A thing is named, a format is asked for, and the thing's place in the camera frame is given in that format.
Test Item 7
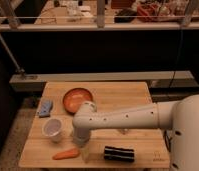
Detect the orange pepper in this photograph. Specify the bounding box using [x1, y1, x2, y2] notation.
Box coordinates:
[52, 148, 80, 160]

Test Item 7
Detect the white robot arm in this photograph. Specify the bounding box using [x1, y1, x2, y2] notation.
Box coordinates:
[72, 95, 199, 171]

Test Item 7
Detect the white ceramic cup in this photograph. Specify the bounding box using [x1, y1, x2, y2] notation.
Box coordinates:
[42, 118, 62, 143]

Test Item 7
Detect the wooden table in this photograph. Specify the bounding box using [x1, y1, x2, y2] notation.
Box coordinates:
[19, 82, 170, 169]

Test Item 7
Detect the black white striped cloth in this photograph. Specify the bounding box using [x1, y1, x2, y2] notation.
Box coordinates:
[104, 146, 135, 162]

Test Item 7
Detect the orange plate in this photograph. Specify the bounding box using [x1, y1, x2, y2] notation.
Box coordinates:
[63, 88, 93, 114]

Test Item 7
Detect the blue sponge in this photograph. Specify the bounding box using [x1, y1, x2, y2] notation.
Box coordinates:
[37, 100, 53, 118]

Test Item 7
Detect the metal pole with base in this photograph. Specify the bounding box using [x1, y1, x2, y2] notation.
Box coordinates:
[0, 25, 38, 81]

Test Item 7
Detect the black cable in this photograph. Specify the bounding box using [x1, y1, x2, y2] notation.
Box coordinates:
[163, 130, 172, 158]

